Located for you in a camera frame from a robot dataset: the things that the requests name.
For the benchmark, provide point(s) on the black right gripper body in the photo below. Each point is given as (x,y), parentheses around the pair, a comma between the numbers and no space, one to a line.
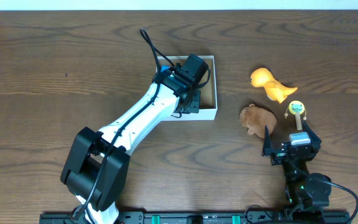
(279,157)

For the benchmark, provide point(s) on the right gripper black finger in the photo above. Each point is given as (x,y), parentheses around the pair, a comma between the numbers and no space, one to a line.
(315,140)
(267,146)

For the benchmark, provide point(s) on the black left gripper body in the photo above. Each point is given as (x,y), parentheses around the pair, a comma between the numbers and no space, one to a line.
(192,101)

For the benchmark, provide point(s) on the brown plush toy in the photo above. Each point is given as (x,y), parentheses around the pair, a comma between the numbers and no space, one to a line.
(255,119)

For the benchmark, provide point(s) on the yellow wooden rattle drum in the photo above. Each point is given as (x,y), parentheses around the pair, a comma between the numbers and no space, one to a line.
(297,109)

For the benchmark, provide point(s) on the colourful two-by-two puzzle cube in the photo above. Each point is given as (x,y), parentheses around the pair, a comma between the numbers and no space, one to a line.
(165,68)

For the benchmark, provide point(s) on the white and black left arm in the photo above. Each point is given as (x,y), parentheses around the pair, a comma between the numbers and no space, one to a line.
(97,164)

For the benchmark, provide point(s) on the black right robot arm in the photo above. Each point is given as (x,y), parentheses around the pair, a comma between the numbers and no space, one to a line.
(306,192)

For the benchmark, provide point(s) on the white cardboard box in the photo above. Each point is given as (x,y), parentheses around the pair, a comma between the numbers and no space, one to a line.
(208,98)

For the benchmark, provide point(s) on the orange toy dinosaur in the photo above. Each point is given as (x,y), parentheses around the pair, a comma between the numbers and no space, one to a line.
(274,89)

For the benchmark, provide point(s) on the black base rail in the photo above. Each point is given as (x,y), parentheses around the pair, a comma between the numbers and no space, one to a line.
(254,215)

